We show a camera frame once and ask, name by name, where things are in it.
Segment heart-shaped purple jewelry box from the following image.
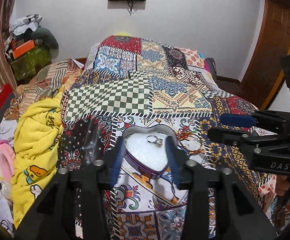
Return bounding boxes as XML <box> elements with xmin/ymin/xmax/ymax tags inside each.
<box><xmin>122</xmin><ymin>124</ymin><xmax>177</xmax><ymax>179</ymax></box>

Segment white crumpled plastic bags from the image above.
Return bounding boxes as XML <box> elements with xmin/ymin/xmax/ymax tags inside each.
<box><xmin>10</xmin><ymin>14</ymin><xmax>43</xmax><ymax>36</ymax></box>

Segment silver gemstone ring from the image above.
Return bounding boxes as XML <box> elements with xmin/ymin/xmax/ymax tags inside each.
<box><xmin>146</xmin><ymin>134</ymin><xmax>165</xmax><ymax>147</ymax></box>

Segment yellow cartoon blanket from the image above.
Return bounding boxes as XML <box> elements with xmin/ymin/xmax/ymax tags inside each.
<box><xmin>11</xmin><ymin>90</ymin><xmax>63</xmax><ymax>228</ymax></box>

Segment red woven string bracelet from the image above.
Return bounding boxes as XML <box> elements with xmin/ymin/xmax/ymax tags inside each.
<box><xmin>176</xmin><ymin>126</ymin><xmax>206</xmax><ymax>156</ymax></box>

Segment wooden door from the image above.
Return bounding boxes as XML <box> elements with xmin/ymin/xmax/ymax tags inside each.
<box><xmin>241</xmin><ymin>0</ymin><xmax>290</xmax><ymax>109</ymax></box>

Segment colourful patchwork bedspread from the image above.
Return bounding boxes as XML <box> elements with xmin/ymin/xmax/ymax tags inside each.
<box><xmin>58</xmin><ymin>36</ymin><xmax>276</xmax><ymax>239</ymax></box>

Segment red and white box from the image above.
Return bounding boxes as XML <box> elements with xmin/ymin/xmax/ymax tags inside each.
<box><xmin>0</xmin><ymin>83</ymin><xmax>15</xmax><ymax>110</ymax></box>

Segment dark green cushion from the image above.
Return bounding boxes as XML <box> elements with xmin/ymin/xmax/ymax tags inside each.
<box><xmin>30</xmin><ymin>27</ymin><xmax>59</xmax><ymax>59</ymax></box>

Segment striped brown patterned blanket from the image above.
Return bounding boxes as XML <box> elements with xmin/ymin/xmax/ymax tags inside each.
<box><xmin>4</xmin><ymin>59</ymin><xmax>84</xmax><ymax>120</ymax></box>

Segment orange box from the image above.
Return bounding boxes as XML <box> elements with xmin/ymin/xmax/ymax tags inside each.
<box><xmin>12</xmin><ymin>40</ymin><xmax>35</xmax><ymax>59</ymax></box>

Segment pink plush toy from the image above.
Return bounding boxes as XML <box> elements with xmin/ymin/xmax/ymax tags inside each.
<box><xmin>0</xmin><ymin>140</ymin><xmax>15</xmax><ymax>182</ymax></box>

